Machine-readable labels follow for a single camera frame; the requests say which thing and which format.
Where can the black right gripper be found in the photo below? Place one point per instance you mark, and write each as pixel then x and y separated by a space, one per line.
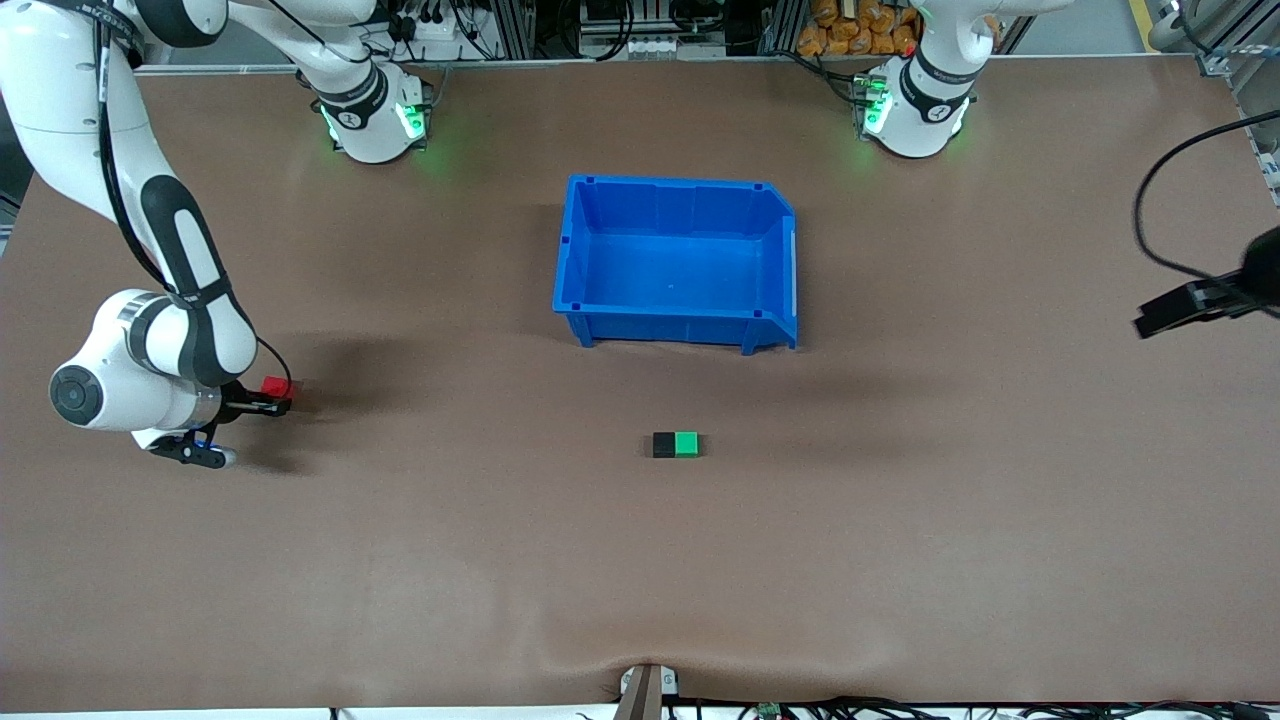
pixel 234 405

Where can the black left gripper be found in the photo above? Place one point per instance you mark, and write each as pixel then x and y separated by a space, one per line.
pixel 1262 263

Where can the red cube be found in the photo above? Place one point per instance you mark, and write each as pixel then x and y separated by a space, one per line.
pixel 276 386

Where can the green cube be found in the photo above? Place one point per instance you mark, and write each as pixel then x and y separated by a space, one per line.
pixel 688 444

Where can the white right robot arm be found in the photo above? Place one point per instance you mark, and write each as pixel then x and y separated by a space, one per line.
pixel 60 100

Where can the black cube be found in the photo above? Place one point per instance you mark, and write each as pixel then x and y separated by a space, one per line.
pixel 664 445

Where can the brown table cover sheet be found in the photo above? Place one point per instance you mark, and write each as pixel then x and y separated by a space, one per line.
pixel 400 580

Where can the white power strip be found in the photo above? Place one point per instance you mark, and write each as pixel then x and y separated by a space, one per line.
pixel 450 35

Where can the blue plastic storage bin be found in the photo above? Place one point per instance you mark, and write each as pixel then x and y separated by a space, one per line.
pixel 680 270

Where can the bag of orange snacks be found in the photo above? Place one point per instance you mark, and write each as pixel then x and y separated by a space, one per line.
pixel 850 30

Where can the grey edge clamp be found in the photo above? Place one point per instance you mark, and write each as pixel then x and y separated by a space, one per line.
pixel 645 690

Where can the background control equipment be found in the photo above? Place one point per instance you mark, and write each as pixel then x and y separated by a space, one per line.
pixel 650 45

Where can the aluminium frame profile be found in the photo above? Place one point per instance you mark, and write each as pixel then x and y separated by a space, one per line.
pixel 1225 40

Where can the aluminium post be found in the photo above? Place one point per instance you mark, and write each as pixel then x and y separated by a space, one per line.
pixel 515 25
pixel 780 25

